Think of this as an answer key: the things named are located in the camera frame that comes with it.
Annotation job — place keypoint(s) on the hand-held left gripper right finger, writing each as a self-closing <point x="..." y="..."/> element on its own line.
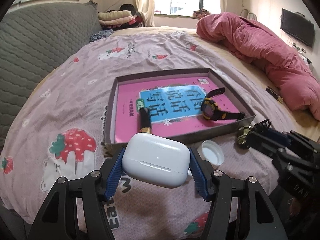
<point x="198" y="177"/>

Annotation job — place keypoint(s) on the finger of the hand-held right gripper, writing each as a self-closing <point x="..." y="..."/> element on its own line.
<point x="263" y="140"/>
<point x="281" y="136"/>

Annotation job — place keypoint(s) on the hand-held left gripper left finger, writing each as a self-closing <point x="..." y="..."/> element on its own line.
<point x="115" y="175"/>

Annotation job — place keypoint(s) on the black patterned hair clip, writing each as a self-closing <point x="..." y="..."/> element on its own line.
<point x="262" y="125"/>

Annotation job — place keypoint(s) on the brass metal fitting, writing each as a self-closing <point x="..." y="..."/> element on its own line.
<point x="243" y="136"/>

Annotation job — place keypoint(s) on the white earbud case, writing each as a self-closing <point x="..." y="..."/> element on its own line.
<point x="155" y="160"/>

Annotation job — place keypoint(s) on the black and yellow wristwatch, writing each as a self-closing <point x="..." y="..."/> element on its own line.
<point x="209" y="108"/>

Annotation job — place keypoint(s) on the shallow brown cardboard box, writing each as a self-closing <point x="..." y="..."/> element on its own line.
<point x="111" y="110"/>

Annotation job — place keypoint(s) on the white plastic cap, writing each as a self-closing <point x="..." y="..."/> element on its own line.
<point x="210" y="153"/>

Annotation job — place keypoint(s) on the black gold rectangular pack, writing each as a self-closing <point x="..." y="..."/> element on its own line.
<point x="274" y="95"/>

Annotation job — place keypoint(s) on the pink and blue book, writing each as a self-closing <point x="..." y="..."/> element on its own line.
<point x="130" y="100"/>

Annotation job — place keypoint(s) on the pink quilt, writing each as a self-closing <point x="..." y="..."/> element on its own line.
<point x="250" y="42"/>

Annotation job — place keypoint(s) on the strawberry printed bed sheet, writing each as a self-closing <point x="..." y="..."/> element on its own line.
<point x="150" y="50"/>

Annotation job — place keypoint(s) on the dark patterned cloth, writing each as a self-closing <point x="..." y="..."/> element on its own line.
<point x="100" y="35"/>

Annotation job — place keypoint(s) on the patterned cushion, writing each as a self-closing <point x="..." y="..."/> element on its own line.
<point x="201" y="13"/>

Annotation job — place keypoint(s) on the grey quilted headboard cover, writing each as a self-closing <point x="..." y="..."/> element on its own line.
<point x="37" y="42"/>

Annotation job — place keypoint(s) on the pile of folded clothes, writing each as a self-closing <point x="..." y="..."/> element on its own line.
<point x="117" y="17"/>

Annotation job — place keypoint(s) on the black wall television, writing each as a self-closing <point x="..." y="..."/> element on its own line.
<point x="297" y="27"/>

